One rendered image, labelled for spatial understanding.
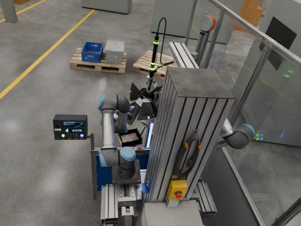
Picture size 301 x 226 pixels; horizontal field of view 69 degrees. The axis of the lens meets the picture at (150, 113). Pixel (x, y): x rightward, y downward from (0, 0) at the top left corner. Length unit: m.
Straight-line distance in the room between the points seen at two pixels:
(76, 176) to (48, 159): 0.49
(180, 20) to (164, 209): 6.68
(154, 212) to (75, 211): 1.54
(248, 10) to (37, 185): 9.05
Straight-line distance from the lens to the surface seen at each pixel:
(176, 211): 1.47
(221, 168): 2.32
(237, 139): 1.47
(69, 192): 2.97
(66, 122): 1.92
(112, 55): 5.06
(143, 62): 5.38
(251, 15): 10.08
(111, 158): 1.62
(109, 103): 1.68
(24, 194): 3.08
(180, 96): 0.88
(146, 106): 2.19
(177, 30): 7.70
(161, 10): 7.53
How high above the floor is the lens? 2.50
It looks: 39 degrees down
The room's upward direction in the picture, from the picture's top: 10 degrees clockwise
